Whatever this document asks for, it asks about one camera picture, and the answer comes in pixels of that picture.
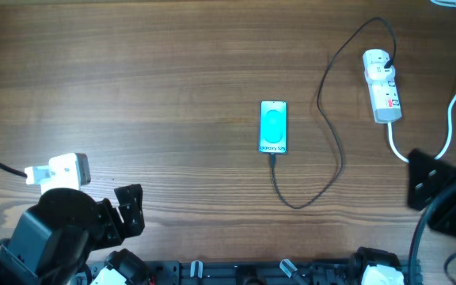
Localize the black charger cable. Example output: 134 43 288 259
269 16 398 210

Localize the turquoise screen smartphone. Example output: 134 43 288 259
259 101 287 154

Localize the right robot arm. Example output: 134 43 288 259
348 149 456 284

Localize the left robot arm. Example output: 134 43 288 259
0 184 145 284

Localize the white USB charger plug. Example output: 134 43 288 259
363 49 396 85

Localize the white power strip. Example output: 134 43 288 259
367 79 402 124

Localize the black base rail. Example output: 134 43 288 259
70 259 423 285

